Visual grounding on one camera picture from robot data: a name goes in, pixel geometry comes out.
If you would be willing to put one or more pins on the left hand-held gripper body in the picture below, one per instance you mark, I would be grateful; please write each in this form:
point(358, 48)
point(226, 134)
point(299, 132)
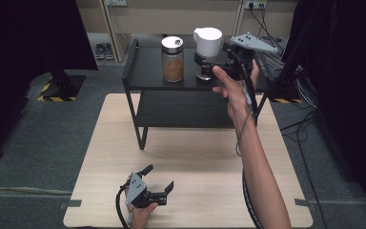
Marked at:
point(138, 192)

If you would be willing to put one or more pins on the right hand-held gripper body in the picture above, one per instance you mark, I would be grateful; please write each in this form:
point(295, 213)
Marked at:
point(239, 60)

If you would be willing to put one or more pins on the white-lidded glass seasoning jar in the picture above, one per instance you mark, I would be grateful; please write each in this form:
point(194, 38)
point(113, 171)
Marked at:
point(208, 41)

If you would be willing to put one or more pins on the black two-tier metal rack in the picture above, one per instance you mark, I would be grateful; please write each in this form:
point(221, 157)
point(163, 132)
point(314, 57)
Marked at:
point(178, 111)

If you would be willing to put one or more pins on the person's left hand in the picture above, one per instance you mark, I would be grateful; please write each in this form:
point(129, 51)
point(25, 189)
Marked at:
point(138, 216)

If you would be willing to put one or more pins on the person's right hand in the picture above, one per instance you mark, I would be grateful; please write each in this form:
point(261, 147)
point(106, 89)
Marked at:
point(236, 95)

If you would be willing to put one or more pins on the metal-lidded glass spice jar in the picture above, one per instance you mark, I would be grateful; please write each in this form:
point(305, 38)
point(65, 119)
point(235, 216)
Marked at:
point(172, 63)

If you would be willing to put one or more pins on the black stand, hazard-striped base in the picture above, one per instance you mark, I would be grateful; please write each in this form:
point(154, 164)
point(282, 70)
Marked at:
point(286, 100)
point(62, 87)

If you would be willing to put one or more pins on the grey tape strip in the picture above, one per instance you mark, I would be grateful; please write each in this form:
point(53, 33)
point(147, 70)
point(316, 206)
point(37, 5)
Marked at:
point(304, 202)
point(74, 203)

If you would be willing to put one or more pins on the dark shoe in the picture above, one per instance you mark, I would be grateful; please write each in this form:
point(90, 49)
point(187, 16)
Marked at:
point(99, 51)
point(108, 51)

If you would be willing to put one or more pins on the white desk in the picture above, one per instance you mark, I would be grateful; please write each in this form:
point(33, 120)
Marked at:
point(111, 31)

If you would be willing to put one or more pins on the black curtain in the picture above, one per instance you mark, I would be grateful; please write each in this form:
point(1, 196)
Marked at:
point(28, 47)
point(349, 79)

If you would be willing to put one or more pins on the white wall power outlet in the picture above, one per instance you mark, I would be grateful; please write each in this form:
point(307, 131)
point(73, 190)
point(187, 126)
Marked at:
point(117, 2)
point(255, 4)

